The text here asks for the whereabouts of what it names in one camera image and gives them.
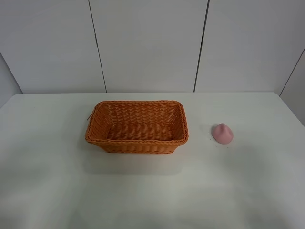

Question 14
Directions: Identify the pink peach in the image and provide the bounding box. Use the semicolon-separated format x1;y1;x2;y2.
212;123;234;145

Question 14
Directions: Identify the orange woven plastic basket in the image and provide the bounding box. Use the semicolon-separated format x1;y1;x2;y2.
85;100;189;154

